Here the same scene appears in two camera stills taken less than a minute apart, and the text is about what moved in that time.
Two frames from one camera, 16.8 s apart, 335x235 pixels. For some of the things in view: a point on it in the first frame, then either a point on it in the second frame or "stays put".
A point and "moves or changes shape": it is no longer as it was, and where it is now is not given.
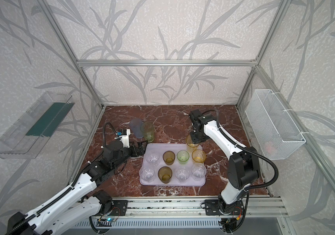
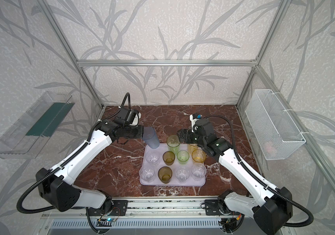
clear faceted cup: x=147 y=174 stays put
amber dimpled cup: x=169 y=157 stays put
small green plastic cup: x=182 y=156 stays put
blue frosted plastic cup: x=137 y=125 moves or changes shape
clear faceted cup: x=153 y=158 stays put
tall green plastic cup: x=147 y=128 to x=173 y=142
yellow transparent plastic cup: x=198 y=155 stays put
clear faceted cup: x=198 y=172 stays put
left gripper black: x=140 y=152 to x=140 y=132
